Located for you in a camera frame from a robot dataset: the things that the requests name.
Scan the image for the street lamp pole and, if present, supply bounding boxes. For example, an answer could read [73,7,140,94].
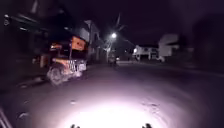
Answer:
[105,13,127,64]

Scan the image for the grey asphalt road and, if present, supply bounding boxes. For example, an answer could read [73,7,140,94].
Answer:
[0,61,224,128]

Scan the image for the low white building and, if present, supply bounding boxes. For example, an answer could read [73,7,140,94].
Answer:
[132,45,160,62]

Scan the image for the orange three-wheeled vehicle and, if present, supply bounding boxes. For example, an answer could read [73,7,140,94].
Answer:
[39,35,90,86]

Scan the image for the tall white building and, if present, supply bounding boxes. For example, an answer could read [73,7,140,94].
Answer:
[157,33,181,63]

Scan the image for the row of dark buildings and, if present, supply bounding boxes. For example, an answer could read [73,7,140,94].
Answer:
[0,0,108,76]

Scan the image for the dark trees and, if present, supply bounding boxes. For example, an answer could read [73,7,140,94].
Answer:
[178,14,224,72]

